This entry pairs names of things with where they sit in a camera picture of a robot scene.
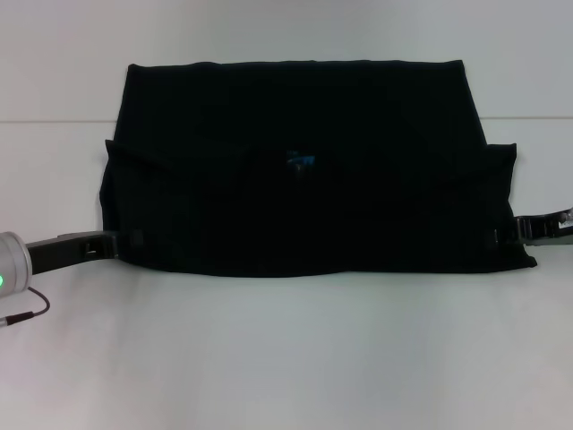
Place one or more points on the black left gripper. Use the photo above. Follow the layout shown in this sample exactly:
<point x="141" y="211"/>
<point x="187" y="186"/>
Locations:
<point x="67" y="253"/>

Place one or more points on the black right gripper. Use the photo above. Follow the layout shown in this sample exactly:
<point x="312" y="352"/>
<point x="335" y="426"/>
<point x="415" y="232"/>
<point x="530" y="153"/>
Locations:
<point x="548" y="233"/>

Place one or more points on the black shirt with FREE print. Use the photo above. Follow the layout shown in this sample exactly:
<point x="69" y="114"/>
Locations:
<point x="291" y="179"/>

